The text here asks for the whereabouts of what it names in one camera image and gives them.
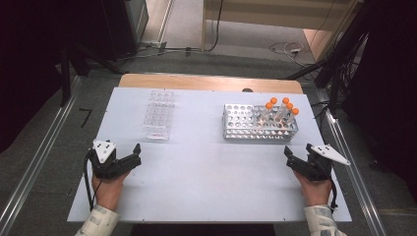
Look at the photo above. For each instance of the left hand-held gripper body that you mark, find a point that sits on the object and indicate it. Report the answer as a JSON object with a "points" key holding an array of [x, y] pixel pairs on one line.
{"points": [[104, 151]]}

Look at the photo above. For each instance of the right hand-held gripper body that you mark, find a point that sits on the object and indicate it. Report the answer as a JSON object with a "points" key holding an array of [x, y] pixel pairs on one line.
{"points": [[319, 168]]}

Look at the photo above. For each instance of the clear plastic tube rack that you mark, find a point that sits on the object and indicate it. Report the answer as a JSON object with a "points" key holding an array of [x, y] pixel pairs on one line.
{"points": [[159, 114]]}

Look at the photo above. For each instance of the silver metal tube rack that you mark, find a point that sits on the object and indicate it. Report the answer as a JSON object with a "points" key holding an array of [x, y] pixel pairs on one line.
{"points": [[241, 123]]}

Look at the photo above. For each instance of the person's right hand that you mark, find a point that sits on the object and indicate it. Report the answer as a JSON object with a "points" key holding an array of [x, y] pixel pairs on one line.
{"points": [[316, 193]]}

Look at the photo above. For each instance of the person's left hand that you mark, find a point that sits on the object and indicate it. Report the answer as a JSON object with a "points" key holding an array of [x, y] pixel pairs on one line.
{"points": [[108, 193]]}

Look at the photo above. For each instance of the white board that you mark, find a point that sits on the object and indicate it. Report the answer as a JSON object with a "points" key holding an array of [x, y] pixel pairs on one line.
{"points": [[203, 177]]}

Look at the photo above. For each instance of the black stand leg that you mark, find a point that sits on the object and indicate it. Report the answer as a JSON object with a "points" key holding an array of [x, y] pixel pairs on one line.
{"points": [[65, 78]]}

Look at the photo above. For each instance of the black slanted stand bar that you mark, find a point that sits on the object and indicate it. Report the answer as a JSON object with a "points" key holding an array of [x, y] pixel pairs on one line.
{"points": [[314, 67]]}

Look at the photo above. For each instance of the wooden table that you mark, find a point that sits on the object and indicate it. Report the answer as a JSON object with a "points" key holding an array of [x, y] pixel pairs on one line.
{"points": [[203, 82]]}

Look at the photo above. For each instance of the grey power strip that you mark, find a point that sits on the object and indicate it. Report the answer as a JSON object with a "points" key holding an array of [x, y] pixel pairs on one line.
{"points": [[154, 44]]}

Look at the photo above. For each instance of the grey cabinet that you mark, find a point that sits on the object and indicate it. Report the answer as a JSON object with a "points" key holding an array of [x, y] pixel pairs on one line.
{"points": [[137, 19]]}

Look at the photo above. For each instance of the light wooden furniture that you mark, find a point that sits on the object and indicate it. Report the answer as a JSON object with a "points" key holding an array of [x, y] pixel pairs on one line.
{"points": [[278, 13]]}

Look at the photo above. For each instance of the aluminium floor rail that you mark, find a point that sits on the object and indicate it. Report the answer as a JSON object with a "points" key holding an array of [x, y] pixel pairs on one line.
{"points": [[39, 151], [355, 173]]}

